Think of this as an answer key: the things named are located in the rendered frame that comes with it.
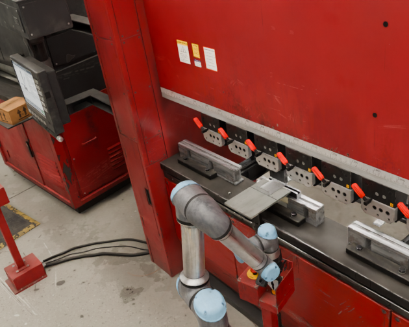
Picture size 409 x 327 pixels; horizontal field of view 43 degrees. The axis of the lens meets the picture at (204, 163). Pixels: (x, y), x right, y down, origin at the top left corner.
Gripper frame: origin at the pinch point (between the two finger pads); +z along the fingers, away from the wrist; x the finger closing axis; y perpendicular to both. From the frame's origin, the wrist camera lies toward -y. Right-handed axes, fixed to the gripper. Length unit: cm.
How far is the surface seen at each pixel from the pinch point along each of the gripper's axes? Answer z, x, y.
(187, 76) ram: -67, 73, 56
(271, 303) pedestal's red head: 2.2, -1.6, -5.6
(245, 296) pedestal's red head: 3.7, 11.8, -6.7
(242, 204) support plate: -25.3, 25.0, 20.6
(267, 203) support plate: -24.8, 14.8, 25.8
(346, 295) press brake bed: 3.6, -27.7, 13.2
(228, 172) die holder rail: -17, 52, 48
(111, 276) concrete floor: 74, 147, 13
